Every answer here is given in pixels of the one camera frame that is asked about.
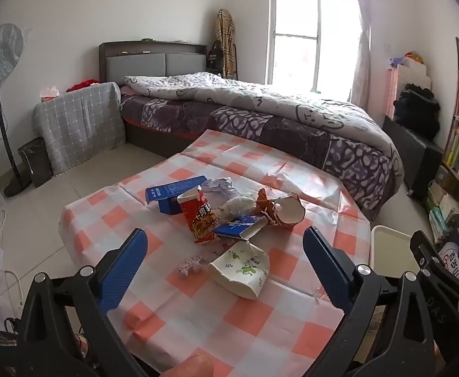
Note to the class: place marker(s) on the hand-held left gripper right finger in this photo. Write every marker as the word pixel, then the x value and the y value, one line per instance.
pixel 327 269

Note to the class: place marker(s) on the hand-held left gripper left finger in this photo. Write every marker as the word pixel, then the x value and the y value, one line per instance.
pixel 123 269

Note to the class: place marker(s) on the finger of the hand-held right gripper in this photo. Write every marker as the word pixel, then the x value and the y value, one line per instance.
pixel 435 261

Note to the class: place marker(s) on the white plastic bin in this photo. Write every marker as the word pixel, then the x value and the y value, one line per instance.
pixel 388 247

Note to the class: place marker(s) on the torn brown paper bag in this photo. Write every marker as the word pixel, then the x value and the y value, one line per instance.
pixel 288 212

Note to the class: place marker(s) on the white paper sheet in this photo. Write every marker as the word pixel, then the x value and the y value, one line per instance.
pixel 219 186

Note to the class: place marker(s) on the stack of packets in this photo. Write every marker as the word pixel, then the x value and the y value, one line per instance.
pixel 443 212

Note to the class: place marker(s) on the small crumpled pink wrapper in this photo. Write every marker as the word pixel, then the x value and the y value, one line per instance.
pixel 190 266

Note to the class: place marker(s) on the white floral paper cup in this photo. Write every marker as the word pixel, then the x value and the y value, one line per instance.
pixel 241 269

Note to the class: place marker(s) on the table with checked tablecloth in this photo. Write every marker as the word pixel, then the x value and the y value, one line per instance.
pixel 253 318

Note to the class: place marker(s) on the blue cardboard box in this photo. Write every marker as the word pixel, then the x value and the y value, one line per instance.
pixel 174 194

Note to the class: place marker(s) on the red snack carton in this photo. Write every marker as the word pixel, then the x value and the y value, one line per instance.
pixel 200 220

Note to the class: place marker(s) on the small blue flat box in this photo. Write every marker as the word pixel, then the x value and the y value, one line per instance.
pixel 239 227

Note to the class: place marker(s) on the black low cabinet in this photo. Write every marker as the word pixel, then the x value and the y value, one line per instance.
pixel 414 165

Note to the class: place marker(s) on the white speckled plastic bag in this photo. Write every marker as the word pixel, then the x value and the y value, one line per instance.
pixel 237 205

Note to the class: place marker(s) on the black waste bin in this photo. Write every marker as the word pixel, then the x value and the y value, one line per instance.
pixel 36 163

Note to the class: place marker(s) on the bed with purple sheet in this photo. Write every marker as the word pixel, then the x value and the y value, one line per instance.
pixel 292 133

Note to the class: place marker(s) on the grey checked covered cabinet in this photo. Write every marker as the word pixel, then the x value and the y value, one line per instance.
pixel 80 125

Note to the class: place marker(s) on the pile of black clothing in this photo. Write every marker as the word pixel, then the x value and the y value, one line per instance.
pixel 416 112

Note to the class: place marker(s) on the white storage box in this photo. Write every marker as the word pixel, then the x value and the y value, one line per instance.
pixel 414 74

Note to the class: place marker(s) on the red cloth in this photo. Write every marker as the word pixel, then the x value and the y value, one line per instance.
pixel 82 85

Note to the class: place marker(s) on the white cartoon-print duvet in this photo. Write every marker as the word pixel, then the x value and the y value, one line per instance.
pixel 253 94

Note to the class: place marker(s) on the pink tissue box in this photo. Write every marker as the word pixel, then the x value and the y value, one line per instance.
pixel 49 93

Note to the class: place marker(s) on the pile of colourful toys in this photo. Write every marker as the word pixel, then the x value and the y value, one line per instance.
pixel 408 59

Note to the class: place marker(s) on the grey padded headboard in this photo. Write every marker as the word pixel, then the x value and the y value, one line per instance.
pixel 150 61

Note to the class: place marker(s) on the white curtain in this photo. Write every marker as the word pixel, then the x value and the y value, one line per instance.
pixel 361 51

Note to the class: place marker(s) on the black bag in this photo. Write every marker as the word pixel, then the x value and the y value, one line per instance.
pixel 213 57

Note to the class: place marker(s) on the window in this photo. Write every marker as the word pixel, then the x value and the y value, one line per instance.
pixel 312 35

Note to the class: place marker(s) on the plaid coat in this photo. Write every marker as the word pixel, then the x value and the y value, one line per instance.
pixel 225 43

